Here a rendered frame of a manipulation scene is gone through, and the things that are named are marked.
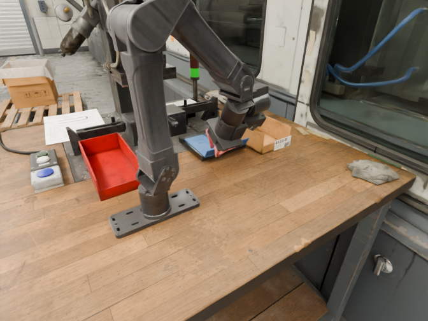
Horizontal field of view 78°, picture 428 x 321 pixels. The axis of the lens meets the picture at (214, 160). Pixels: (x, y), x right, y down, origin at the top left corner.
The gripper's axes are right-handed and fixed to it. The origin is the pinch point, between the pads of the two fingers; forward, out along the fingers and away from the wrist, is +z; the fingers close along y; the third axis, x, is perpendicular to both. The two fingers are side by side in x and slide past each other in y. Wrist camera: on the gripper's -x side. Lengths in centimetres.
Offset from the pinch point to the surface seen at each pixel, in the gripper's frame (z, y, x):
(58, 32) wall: 501, 804, -17
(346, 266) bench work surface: 23, -48, -38
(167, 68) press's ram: -5.9, 30.0, 4.2
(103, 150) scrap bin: 14.2, 18.5, 28.0
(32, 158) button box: 13, 21, 47
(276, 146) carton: 0.1, -4.4, -21.1
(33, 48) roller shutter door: 533, 782, 59
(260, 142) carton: -1.8, -2.4, -14.7
